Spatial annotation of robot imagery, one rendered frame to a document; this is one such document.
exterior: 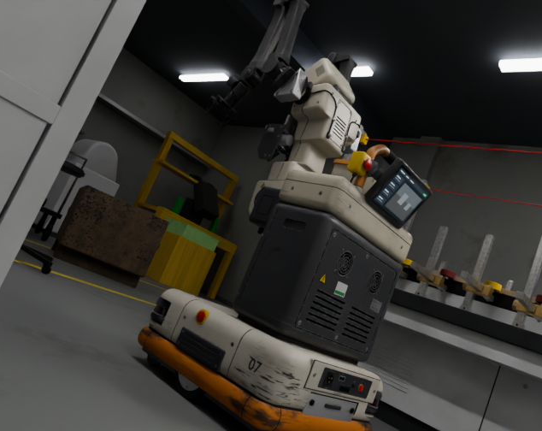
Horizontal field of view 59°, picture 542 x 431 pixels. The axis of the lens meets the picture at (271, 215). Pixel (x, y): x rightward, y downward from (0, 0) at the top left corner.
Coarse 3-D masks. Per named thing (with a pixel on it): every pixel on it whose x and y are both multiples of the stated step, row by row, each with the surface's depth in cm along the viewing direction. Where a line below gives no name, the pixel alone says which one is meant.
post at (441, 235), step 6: (444, 228) 263; (438, 234) 264; (444, 234) 263; (438, 240) 263; (444, 240) 264; (438, 246) 261; (432, 252) 262; (438, 252) 261; (432, 258) 261; (432, 264) 260; (432, 270) 260; (420, 282) 260; (426, 282) 258; (420, 288) 259; (426, 288) 259
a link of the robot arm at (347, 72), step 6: (336, 54) 240; (342, 54) 237; (336, 60) 238; (342, 60) 236; (348, 60) 234; (342, 66) 235; (348, 66) 234; (354, 66) 237; (342, 72) 234; (348, 72) 233; (348, 78) 233
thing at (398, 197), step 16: (400, 160) 153; (368, 176) 158; (384, 176) 154; (400, 176) 156; (416, 176) 160; (368, 192) 156; (384, 192) 157; (400, 192) 161; (416, 192) 165; (432, 192) 169; (384, 208) 161; (400, 208) 165; (416, 208) 170; (400, 224) 171
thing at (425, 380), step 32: (416, 288) 283; (448, 288) 271; (512, 320) 245; (384, 352) 280; (416, 352) 268; (448, 352) 258; (384, 384) 273; (416, 384) 262; (448, 384) 252; (480, 384) 243; (512, 384) 234; (384, 416) 268; (416, 416) 255; (448, 416) 246; (480, 416) 237; (512, 416) 229
